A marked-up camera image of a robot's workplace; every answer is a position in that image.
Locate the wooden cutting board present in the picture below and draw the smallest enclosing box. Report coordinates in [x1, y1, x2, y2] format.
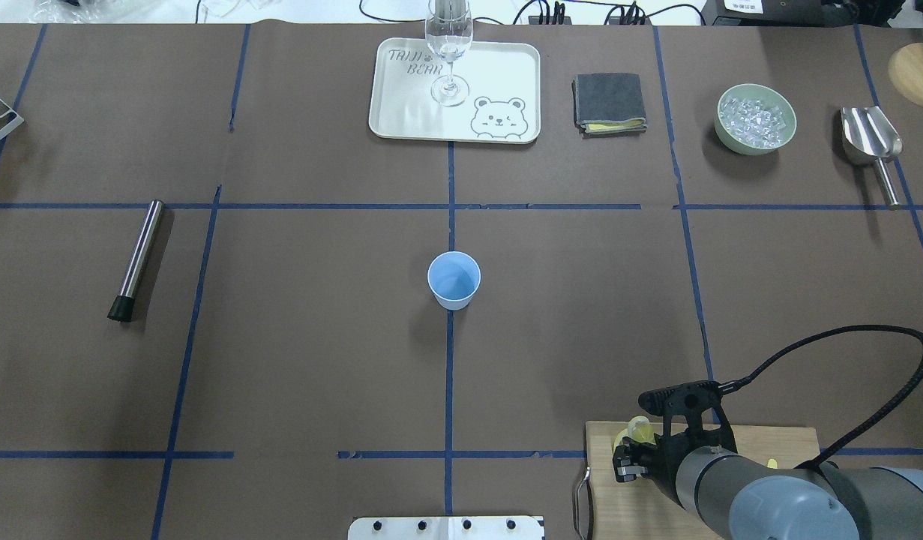
[575, 421, 819, 539]

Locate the grey folded cloth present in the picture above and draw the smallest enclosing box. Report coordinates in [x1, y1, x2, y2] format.
[572, 73, 649, 136]

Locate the steel muddler black tip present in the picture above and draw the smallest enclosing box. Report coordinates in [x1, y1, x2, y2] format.
[107, 199, 164, 323]

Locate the wooden cup tree stand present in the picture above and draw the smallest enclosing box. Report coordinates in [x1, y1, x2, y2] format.
[889, 42, 923, 107]

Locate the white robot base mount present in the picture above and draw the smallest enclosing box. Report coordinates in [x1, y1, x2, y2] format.
[347, 515, 546, 539]

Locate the steel ice scoop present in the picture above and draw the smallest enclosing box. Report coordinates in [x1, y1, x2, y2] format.
[841, 106, 903, 211]

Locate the white bear serving tray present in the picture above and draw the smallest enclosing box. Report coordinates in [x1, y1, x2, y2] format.
[368, 37, 542, 144]

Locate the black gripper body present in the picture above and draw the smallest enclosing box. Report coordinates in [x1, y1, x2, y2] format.
[613, 380, 738, 496]

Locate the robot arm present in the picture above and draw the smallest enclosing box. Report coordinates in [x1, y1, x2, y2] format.
[613, 380, 923, 539]

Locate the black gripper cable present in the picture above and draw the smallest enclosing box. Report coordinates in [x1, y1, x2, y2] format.
[718, 324, 923, 470]

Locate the green bowl of ice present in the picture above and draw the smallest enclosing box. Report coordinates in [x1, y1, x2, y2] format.
[714, 83, 798, 156]

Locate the picked lemon slice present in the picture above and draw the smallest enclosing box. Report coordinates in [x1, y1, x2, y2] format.
[612, 415, 655, 450]

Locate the light blue paper cup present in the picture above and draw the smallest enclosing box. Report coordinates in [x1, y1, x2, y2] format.
[427, 250, 482, 311]

